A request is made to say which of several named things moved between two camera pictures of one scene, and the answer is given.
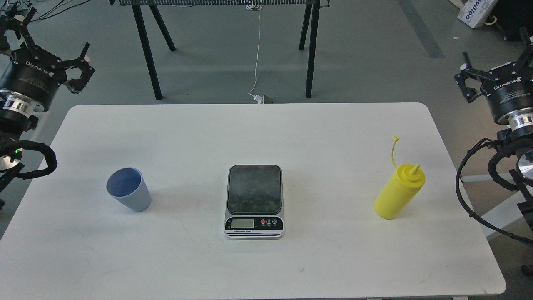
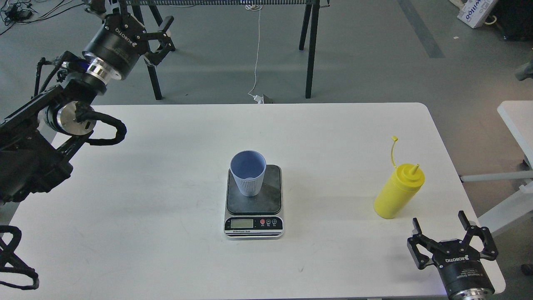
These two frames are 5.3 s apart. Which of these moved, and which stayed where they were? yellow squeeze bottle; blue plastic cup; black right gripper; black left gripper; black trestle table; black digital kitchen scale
Moved: black left gripper; black right gripper; blue plastic cup
Stayed: black trestle table; black digital kitchen scale; yellow squeeze bottle
